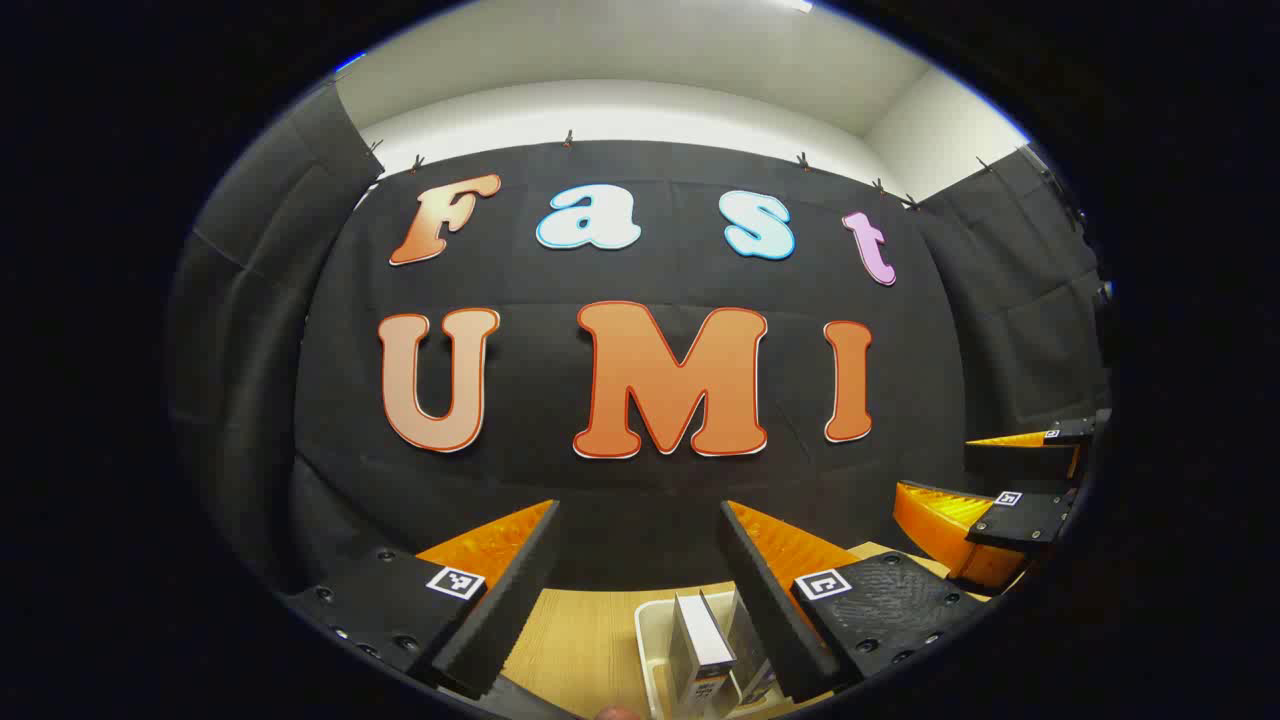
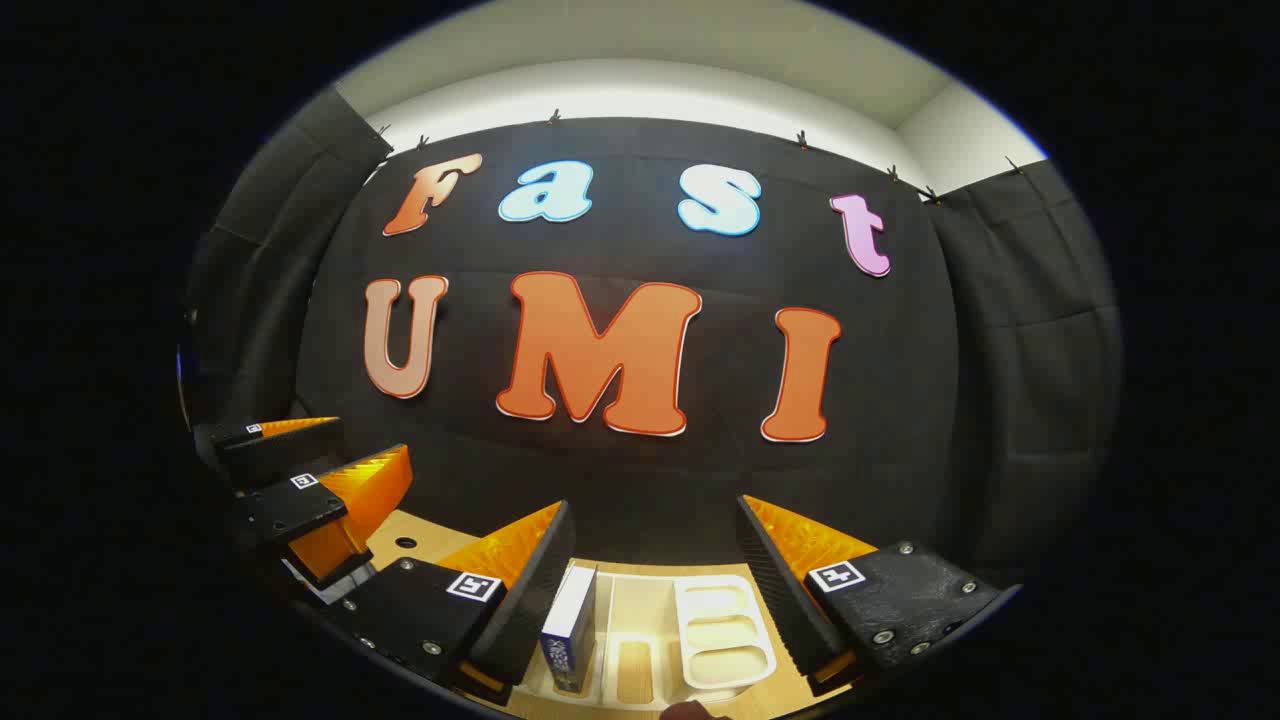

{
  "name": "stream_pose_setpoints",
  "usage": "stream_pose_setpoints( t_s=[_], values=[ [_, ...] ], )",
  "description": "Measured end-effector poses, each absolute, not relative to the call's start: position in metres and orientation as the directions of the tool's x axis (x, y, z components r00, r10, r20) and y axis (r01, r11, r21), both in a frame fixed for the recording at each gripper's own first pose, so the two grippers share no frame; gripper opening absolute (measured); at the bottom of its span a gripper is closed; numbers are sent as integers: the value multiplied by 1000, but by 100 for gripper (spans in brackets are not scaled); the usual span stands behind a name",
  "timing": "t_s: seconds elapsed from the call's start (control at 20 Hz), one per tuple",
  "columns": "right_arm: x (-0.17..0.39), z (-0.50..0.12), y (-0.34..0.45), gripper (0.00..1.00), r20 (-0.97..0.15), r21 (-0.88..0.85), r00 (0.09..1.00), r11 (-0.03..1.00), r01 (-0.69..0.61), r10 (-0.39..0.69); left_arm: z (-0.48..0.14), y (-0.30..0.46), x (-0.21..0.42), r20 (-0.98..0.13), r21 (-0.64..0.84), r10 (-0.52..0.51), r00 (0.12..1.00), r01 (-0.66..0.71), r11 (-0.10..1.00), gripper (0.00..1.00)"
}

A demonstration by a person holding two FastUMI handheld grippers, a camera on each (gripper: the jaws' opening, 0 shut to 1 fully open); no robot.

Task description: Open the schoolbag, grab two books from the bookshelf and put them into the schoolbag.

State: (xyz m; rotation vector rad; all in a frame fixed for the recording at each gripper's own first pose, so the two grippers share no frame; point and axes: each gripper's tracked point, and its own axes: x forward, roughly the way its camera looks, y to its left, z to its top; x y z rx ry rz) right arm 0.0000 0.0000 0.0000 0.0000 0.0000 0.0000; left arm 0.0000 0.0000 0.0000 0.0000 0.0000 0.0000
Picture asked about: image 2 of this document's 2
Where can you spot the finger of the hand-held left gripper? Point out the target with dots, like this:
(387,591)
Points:
(290,510)
(280,455)

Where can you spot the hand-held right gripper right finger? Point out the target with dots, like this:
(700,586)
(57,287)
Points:
(900,600)

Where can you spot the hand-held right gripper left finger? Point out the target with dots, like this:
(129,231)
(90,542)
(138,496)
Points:
(480,620)

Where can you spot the blue cover book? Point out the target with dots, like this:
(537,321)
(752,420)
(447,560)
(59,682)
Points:
(565,650)

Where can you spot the white plastic bookshelf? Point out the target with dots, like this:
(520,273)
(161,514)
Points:
(725,600)

